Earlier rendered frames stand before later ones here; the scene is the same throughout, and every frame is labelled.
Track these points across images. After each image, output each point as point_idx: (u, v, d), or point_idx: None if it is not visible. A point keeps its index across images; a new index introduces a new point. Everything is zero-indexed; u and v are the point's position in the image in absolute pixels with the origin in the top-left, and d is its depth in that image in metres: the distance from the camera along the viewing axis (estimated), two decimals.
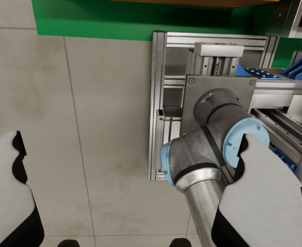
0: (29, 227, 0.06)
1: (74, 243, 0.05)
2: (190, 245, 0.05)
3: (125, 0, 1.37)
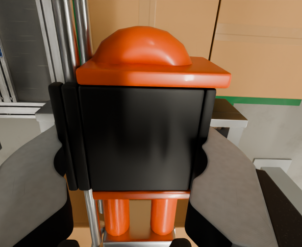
0: (60, 219, 0.07)
1: (74, 243, 0.05)
2: (190, 245, 0.05)
3: None
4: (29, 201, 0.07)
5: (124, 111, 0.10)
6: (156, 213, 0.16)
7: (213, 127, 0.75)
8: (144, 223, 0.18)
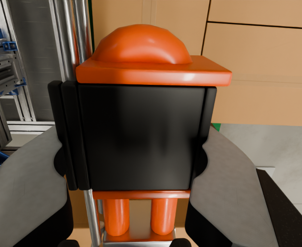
0: (60, 219, 0.07)
1: (74, 243, 0.05)
2: (190, 245, 0.05)
3: None
4: (29, 201, 0.07)
5: (124, 110, 0.10)
6: (156, 213, 0.16)
7: None
8: (144, 223, 0.18)
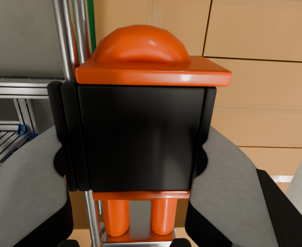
0: (60, 219, 0.07)
1: (74, 243, 0.05)
2: (190, 245, 0.05)
3: None
4: (29, 202, 0.07)
5: (124, 110, 0.10)
6: (156, 213, 0.16)
7: None
8: (144, 223, 0.18)
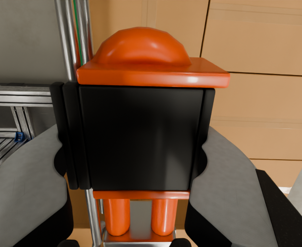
0: (60, 219, 0.07)
1: (74, 243, 0.05)
2: (190, 245, 0.05)
3: None
4: (29, 201, 0.07)
5: (124, 110, 0.10)
6: (156, 214, 0.16)
7: None
8: (145, 223, 0.18)
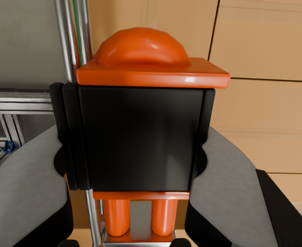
0: (60, 219, 0.07)
1: (74, 243, 0.05)
2: (190, 245, 0.05)
3: None
4: (29, 201, 0.07)
5: (124, 111, 0.10)
6: (156, 214, 0.16)
7: None
8: (145, 224, 0.18)
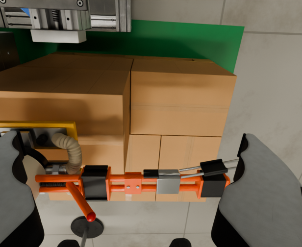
0: (29, 227, 0.06)
1: (74, 243, 0.05)
2: (190, 245, 0.05)
3: (157, 57, 1.55)
4: None
5: (221, 186, 0.59)
6: (186, 187, 0.61)
7: None
8: None
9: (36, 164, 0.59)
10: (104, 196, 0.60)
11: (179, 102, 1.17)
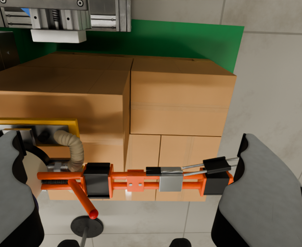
0: (29, 227, 0.06)
1: (74, 243, 0.05)
2: (190, 245, 0.05)
3: (157, 57, 1.55)
4: None
5: (224, 184, 0.58)
6: (189, 185, 0.60)
7: None
8: None
9: (37, 161, 0.59)
10: (106, 193, 0.59)
11: (179, 102, 1.17)
